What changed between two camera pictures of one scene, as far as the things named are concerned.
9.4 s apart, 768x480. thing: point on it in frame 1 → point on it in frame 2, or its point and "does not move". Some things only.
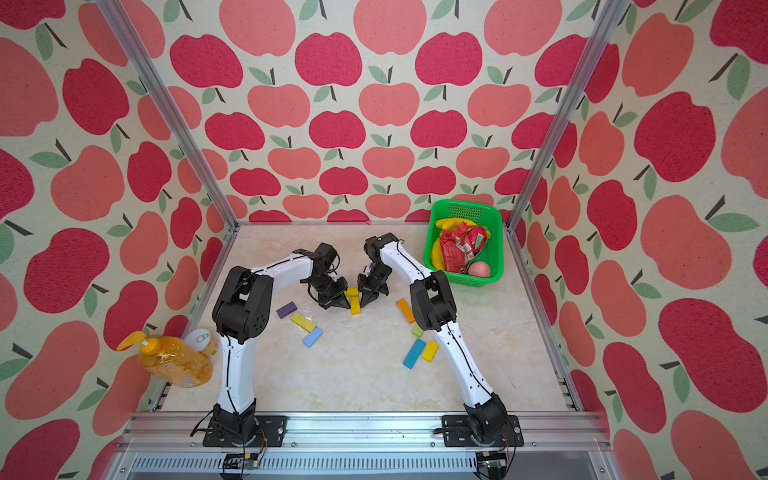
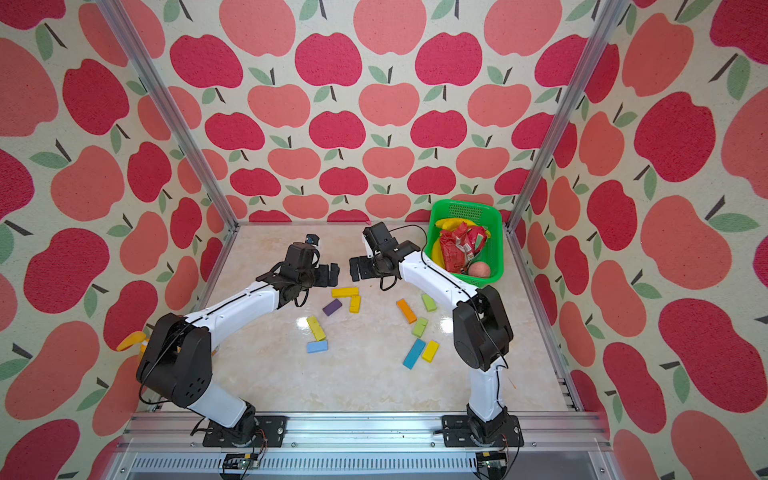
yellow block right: (430, 351) does not move
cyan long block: (414, 353) does not move
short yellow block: (355, 305) does not move
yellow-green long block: (303, 322) → (316, 328)
